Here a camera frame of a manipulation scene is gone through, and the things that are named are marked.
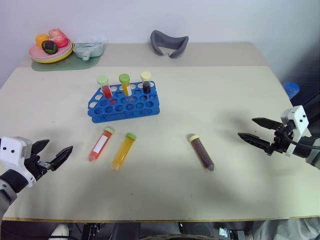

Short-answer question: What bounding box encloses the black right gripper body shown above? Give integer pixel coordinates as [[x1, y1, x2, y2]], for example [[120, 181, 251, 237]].
[[265, 123, 294, 156]]

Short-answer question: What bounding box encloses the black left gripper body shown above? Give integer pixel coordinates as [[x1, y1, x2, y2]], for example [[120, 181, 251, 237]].
[[24, 154, 54, 181]]

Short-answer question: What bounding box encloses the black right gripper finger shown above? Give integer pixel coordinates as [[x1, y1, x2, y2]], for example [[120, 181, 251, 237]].
[[251, 117, 283, 131], [237, 132, 271, 151]]

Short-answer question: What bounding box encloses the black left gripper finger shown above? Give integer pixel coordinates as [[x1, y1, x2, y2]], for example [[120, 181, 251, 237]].
[[48, 145, 74, 172], [32, 138, 50, 157]]

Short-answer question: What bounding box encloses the red tube, green cap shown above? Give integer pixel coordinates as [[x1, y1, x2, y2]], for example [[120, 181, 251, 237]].
[[96, 75, 116, 105], [87, 126, 115, 163]]

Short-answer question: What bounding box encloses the dark tube, cream cap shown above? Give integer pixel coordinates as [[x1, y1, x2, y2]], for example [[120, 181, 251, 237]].
[[187, 133, 216, 173], [140, 71, 153, 95]]

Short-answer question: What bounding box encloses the yellow tube, green cap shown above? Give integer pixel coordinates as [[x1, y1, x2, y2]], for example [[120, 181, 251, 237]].
[[111, 132, 137, 172], [118, 73, 133, 97]]

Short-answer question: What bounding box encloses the blue plastic test tube rack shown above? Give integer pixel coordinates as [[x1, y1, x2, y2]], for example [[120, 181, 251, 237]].
[[87, 81, 161, 124]]

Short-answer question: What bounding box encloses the blue ribbed bottle cap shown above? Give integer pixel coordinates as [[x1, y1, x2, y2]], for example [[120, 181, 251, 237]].
[[283, 81, 301, 99]]

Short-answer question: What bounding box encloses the white shoe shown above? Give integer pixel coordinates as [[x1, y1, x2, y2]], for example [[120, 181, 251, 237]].
[[50, 223, 70, 239]]

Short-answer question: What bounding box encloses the grey cloth under table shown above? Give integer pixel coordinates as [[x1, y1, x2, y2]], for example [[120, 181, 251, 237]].
[[249, 216, 320, 240]]

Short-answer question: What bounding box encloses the yellow plastic plate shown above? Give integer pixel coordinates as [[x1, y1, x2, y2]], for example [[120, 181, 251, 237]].
[[31, 44, 76, 65]]

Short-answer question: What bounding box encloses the green table mat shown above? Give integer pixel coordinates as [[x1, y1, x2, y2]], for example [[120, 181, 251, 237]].
[[31, 53, 104, 73]]

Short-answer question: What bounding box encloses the pink plastic plate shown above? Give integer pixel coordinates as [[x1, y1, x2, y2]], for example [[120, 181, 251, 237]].
[[28, 39, 73, 60]]

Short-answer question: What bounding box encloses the dark toy fruit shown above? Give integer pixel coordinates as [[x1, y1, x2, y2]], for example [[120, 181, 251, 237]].
[[41, 40, 59, 55]]

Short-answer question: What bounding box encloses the orange toy fruit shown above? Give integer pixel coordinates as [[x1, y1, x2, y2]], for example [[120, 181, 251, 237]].
[[35, 33, 51, 50]]

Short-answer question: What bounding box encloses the light green fabric pouch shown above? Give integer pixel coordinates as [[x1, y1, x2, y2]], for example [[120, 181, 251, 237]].
[[72, 36, 106, 62]]

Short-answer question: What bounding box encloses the pink toy peach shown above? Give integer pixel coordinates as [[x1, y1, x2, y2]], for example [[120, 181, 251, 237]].
[[48, 28, 70, 49]]

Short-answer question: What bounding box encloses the grey padded face cushion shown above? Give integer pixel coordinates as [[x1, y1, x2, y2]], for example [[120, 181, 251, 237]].
[[150, 29, 190, 60]]

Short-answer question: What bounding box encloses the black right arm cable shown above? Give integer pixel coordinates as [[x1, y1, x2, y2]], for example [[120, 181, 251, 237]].
[[283, 131, 320, 151]]

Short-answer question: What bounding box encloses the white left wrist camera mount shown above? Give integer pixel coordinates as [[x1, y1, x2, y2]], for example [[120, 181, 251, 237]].
[[0, 136, 35, 188]]

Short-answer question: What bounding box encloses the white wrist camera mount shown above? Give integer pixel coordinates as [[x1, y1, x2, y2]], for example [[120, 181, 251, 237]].
[[0, 136, 35, 188], [280, 105, 311, 157]]

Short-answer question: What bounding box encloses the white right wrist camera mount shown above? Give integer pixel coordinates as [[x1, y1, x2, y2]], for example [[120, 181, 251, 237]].
[[280, 105, 311, 157]]

